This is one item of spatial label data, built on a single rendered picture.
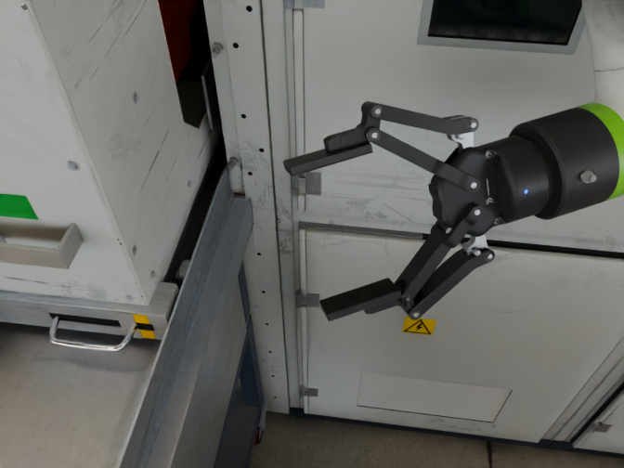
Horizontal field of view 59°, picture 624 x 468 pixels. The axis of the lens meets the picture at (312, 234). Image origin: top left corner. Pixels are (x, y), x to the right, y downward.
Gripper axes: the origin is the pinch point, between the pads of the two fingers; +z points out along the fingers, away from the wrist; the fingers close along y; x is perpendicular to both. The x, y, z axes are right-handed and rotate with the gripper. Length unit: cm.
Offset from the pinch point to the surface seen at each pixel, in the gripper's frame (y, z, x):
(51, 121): 14.6, 18.7, -7.8
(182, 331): -15.6, 16.7, -22.7
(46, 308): -7.7, 31.4, -24.5
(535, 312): -41, -42, -36
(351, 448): -90, -7, -73
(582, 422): -87, -61, -51
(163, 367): -16.3, 19.3, -16.5
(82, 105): 15.2, 15.9, -8.1
